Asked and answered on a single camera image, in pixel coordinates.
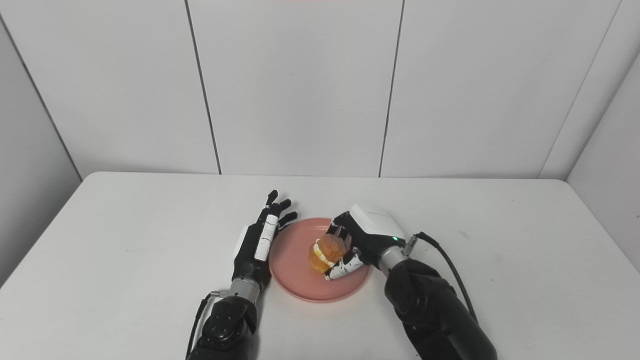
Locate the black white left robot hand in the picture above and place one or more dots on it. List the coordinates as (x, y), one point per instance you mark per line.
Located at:
(252, 250)

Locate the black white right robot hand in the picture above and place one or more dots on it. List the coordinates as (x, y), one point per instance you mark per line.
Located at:
(372, 230)

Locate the pink round plate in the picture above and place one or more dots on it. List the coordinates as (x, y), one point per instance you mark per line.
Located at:
(295, 270)

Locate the cream puff pastry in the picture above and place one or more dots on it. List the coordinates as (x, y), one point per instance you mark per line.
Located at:
(330, 250)

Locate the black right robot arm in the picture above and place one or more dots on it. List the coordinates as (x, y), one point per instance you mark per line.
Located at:
(435, 310)

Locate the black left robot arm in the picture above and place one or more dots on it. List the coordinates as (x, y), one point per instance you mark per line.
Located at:
(227, 325)

